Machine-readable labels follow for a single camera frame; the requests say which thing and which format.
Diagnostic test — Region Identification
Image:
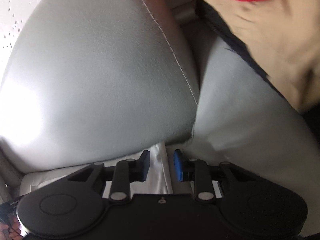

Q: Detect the white printed t-shirt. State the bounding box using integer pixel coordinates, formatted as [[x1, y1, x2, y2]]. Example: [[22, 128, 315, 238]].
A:
[[18, 141, 225, 199]]

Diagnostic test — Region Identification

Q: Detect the operator hand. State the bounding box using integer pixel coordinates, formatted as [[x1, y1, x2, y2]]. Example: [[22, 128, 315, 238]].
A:
[[1, 216, 23, 240]]

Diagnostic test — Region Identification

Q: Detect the tan folded garment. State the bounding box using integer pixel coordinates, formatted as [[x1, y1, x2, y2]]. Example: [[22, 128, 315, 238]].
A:
[[204, 0, 319, 112]]

